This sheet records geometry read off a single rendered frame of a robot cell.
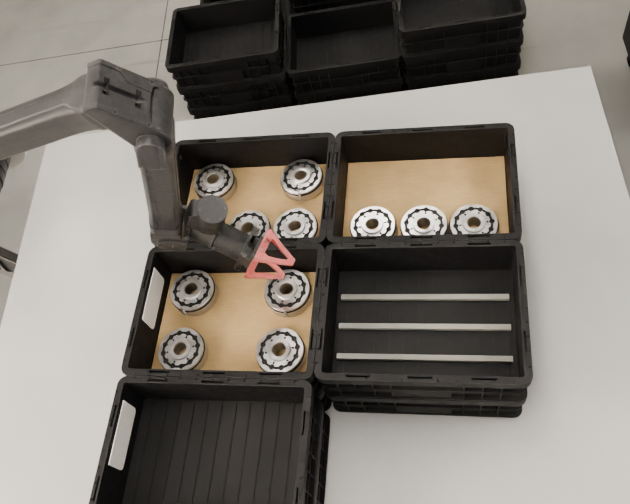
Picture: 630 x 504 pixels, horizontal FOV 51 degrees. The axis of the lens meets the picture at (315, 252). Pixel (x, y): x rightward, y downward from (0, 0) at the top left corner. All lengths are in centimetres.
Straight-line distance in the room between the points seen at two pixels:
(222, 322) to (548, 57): 198
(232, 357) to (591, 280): 82
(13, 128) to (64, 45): 276
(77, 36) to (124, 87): 284
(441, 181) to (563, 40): 161
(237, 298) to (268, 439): 33
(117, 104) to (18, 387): 105
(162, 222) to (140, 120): 34
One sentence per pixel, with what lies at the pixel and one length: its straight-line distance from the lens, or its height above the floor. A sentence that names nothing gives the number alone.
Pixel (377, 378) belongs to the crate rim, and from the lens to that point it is 125.
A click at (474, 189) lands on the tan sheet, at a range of 156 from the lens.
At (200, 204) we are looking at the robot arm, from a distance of 122.
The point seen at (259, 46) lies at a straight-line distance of 249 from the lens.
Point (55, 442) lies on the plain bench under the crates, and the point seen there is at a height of 70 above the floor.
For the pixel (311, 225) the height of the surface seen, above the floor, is 86.
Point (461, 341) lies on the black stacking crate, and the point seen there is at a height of 83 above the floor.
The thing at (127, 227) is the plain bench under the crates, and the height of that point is 70.
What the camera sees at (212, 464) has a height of 83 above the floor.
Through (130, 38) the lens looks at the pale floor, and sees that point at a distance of 358.
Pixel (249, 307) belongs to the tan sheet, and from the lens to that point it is 148.
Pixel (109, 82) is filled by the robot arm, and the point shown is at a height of 154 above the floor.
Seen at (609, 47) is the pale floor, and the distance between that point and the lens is 307.
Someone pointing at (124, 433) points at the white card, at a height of 89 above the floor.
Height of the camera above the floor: 211
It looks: 58 degrees down
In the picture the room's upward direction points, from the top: 21 degrees counter-clockwise
